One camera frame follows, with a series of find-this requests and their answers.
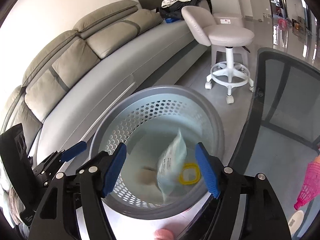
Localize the pink shuttlecock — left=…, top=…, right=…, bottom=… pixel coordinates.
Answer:
left=294, top=156, right=319, bottom=210

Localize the grey sofa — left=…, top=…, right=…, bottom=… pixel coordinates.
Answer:
left=1, top=0, right=205, bottom=166

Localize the clear plastic bag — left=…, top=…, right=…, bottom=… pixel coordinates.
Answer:
left=157, top=129, right=187, bottom=203

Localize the round beige side table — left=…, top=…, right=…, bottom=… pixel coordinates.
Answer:
left=213, top=12, right=245, bottom=28

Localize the pink plastic stool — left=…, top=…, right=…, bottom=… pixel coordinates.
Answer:
left=278, top=18, right=287, bottom=30

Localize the grey perforated trash basket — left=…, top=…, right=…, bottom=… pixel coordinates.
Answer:
left=90, top=86, right=225, bottom=220

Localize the yellow square plastic ring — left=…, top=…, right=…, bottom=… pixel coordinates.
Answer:
left=178, top=162, right=202, bottom=186

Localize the beige swivel stool chair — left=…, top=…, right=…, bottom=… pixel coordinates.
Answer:
left=181, top=5, right=254, bottom=104

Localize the pile of clothes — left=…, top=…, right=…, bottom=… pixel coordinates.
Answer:
left=156, top=0, right=213, bottom=20

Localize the white slipper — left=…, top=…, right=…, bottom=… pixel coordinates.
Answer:
left=288, top=210, right=304, bottom=236

